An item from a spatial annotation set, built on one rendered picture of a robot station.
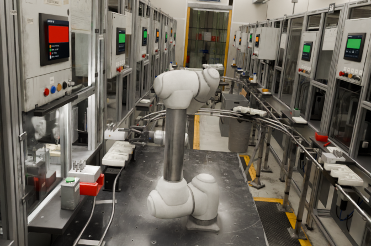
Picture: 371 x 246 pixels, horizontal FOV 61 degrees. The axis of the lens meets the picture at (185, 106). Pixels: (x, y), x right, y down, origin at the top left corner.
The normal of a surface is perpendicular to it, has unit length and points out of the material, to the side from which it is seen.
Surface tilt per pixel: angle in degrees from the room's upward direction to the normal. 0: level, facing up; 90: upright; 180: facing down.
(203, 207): 92
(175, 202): 85
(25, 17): 90
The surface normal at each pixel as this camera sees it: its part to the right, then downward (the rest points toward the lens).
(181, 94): 0.38, 0.29
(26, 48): 1.00, 0.07
